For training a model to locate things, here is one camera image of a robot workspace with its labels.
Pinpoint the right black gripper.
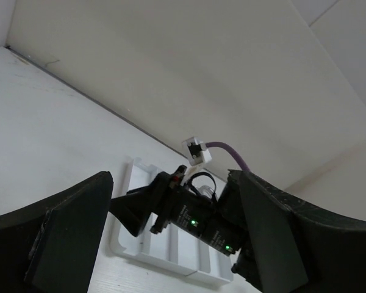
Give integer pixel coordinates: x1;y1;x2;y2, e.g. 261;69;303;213
109;172;244;256

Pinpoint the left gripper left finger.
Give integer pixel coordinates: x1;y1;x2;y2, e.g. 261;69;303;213
0;172;113;292

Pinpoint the white divided tray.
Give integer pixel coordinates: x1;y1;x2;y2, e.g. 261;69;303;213
109;156;235;286

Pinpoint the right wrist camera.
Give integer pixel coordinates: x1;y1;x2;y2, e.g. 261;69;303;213
182;137;212;176

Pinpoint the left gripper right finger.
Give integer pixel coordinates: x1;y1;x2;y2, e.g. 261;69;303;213
228;170;366;292

